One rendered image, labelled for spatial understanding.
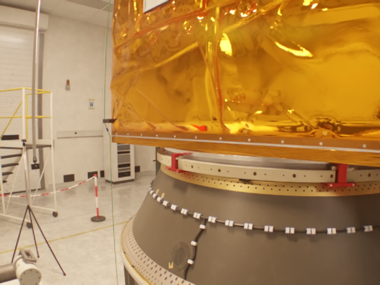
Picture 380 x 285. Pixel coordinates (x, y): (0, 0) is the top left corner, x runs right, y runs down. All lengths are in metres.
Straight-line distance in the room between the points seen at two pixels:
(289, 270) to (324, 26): 0.88
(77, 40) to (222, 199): 8.49
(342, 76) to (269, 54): 0.30
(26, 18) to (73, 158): 4.39
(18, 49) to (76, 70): 1.89
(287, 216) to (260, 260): 0.20
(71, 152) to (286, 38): 8.22
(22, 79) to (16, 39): 1.13
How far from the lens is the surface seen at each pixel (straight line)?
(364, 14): 1.01
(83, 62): 9.22
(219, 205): 1.17
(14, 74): 8.39
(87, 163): 9.12
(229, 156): 1.17
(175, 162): 1.33
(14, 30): 8.71
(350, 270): 1.16
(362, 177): 1.18
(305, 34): 1.05
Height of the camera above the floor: 1.89
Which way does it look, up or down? 4 degrees down
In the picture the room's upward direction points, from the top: straight up
